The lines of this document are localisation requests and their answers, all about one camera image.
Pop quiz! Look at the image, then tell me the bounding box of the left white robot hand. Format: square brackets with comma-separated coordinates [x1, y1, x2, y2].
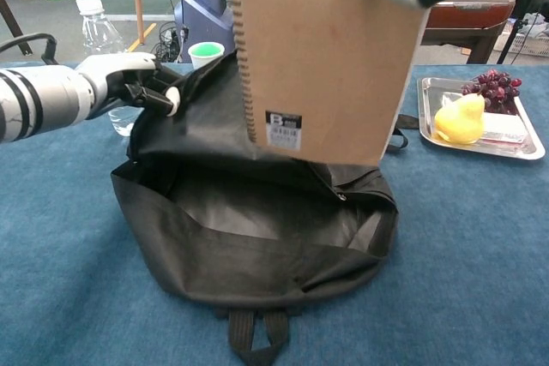
[76, 51, 181, 121]

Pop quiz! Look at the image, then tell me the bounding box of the brown spiral notebook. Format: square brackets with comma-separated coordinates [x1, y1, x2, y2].
[226, 0, 443, 166]

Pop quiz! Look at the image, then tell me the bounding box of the black fabric backpack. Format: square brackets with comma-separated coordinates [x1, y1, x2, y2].
[110, 51, 419, 366]

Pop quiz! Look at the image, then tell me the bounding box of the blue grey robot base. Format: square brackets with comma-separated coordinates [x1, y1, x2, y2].
[173, 0, 237, 63]

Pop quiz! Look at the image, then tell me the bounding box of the clear plastic water bottle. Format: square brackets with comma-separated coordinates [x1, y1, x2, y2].
[75, 0, 142, 138]

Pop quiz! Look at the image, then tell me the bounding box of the brown wooden table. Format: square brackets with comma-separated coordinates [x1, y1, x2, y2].
[411, 0, 516, 65]

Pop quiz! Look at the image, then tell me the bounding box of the black tripod stand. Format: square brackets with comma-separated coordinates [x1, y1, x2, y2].
[497, 0, 546, 65]

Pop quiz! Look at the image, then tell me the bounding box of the paper cup with green inside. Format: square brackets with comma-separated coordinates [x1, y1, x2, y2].
[187, 41, 226, 69]

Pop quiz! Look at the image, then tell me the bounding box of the white plastic basket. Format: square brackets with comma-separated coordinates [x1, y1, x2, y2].
[509, 31, 549, 58]

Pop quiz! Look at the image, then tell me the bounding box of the purple grape bunch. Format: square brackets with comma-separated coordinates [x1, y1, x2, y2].
[461, 69, 523, 115]

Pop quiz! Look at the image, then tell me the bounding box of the white rectangular block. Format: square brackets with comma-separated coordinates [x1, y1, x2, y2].
[441, 91, 528, 144]

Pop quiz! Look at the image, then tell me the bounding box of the steel rectangular tray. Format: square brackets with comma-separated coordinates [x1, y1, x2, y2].
[417, 76, 546, 161]

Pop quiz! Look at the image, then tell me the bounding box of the blue table mat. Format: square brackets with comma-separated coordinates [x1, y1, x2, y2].
[0, 61, 549, 366]

